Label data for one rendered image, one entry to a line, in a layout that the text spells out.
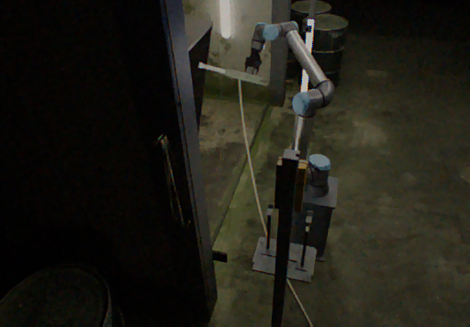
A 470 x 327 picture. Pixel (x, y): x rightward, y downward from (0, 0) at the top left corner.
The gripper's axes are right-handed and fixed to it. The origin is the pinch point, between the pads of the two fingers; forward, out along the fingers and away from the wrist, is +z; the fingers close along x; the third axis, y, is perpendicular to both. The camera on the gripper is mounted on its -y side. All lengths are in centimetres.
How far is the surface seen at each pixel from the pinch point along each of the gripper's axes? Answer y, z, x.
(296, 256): -82, 83, -25
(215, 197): 66, 115, -24
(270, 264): -81, 90, -11
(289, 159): -120, 21, 21
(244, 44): 189, -33, -53
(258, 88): 198, 13, -89
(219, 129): 167, 69, -44
